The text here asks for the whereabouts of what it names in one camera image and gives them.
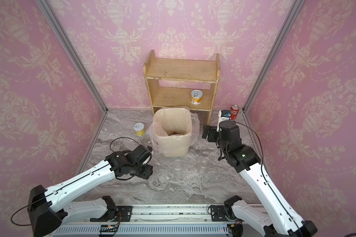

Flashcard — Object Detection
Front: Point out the clear jar lid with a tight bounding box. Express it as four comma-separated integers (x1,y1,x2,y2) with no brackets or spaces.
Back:
173,160,183,171

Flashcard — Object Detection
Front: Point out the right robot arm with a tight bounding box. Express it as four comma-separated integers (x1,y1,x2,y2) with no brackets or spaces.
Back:
202,120,317,237

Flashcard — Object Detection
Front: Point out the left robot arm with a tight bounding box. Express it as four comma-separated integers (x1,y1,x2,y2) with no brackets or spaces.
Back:
25,145,153,237

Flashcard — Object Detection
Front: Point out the red cola can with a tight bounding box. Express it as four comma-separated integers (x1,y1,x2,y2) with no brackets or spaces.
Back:
230,105,240,120

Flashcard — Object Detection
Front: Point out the wooden two-tier shelf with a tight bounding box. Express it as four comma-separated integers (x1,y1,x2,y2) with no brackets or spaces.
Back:
143,49,221,131

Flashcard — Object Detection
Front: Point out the beige trash bin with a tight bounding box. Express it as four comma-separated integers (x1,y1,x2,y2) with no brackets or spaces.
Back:
152,107,193,158

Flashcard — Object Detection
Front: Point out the yellow can on shelf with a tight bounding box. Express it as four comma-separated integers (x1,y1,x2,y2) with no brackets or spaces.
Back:
191,90,203,105

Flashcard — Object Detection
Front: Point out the yellow can on floor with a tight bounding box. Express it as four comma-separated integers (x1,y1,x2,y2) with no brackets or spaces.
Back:
134,122,145,136

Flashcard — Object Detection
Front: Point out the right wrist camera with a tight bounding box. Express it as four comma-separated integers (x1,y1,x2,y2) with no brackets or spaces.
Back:
217,110,231,132

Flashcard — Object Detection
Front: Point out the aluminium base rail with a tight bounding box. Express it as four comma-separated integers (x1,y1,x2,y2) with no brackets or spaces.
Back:
41,203,303,237

